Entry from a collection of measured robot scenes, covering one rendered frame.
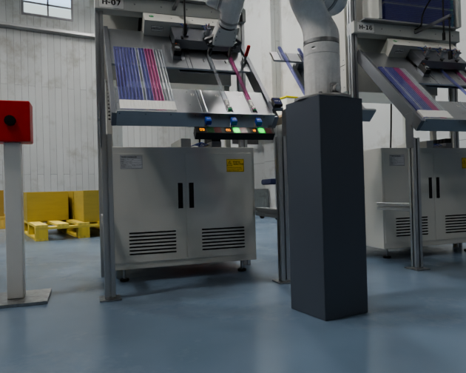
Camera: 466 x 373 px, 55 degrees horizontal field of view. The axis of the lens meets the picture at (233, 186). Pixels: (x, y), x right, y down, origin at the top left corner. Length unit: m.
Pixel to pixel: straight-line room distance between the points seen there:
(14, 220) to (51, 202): 2.97
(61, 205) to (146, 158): 2.88
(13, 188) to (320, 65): 1.24
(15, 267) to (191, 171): 0.85
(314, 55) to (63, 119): 10.01
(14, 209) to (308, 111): 1.18
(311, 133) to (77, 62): 10.39
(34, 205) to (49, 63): 6.97
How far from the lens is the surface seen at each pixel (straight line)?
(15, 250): 1.96
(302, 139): 1.49
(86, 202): 4.41
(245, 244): 2.24
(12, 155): 1.95
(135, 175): 2.11
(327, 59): 1.54
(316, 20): 1.57
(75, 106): 11.39
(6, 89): 11.29
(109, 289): 1.84
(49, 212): 4.91
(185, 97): 1.97
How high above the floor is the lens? 0.42
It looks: level
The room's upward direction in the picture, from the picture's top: 2 degrees counter-clockwise
